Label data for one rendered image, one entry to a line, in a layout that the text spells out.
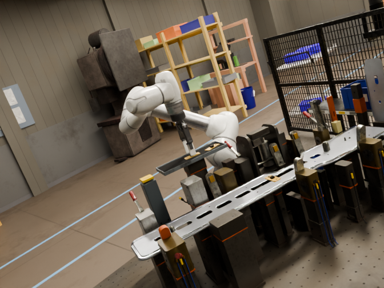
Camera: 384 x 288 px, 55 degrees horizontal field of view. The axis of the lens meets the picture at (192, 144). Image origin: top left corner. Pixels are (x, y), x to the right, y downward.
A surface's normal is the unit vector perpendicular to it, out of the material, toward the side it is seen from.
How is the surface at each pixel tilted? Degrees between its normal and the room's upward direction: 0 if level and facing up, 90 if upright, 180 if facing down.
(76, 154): 90
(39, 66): 90
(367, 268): 0
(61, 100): 90
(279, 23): 90
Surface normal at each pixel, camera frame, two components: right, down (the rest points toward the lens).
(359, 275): -0.32, -0.92
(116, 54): 0.78, -0.11
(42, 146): 0.65, -0.02
